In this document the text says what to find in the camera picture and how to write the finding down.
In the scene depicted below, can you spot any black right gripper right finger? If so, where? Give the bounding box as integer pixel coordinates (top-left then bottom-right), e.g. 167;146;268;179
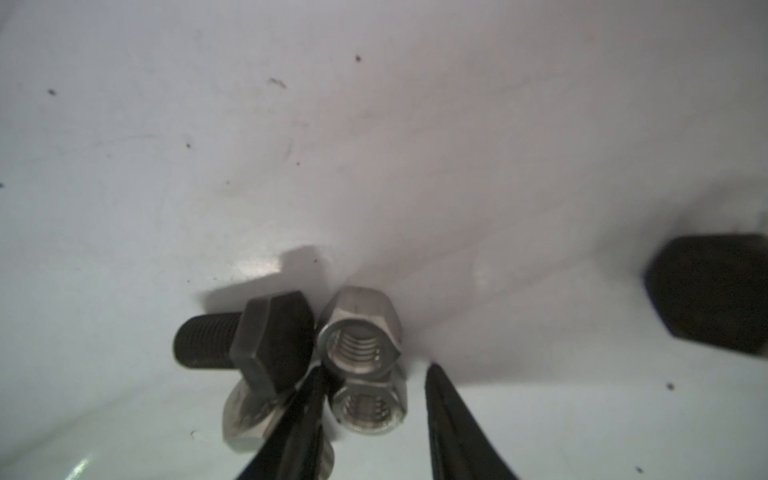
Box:
425;363;517;480

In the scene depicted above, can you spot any black short bolt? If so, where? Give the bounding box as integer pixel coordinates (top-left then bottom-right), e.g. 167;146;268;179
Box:
173;291;315;398

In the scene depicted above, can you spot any silver nut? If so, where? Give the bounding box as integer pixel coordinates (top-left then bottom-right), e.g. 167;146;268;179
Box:
328;366;408;435
315;286;403;380

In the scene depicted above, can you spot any silver bolt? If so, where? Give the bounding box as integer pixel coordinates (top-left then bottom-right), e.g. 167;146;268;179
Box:
222;380;335;479

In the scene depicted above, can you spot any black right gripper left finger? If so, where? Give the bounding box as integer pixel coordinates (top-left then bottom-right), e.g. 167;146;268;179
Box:
237;366;327;480

